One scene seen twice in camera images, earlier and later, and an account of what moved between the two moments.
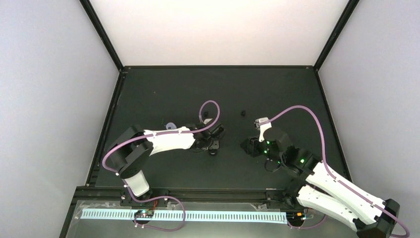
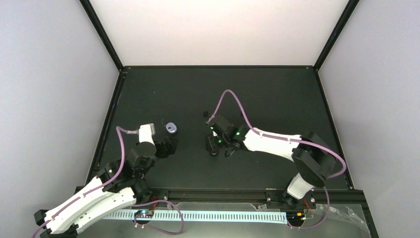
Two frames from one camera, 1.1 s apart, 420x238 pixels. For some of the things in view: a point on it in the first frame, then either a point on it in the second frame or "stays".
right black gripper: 249,148 -> 209,142
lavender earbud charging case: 170,125 stays
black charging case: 213,151 stays
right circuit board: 295,216 stays
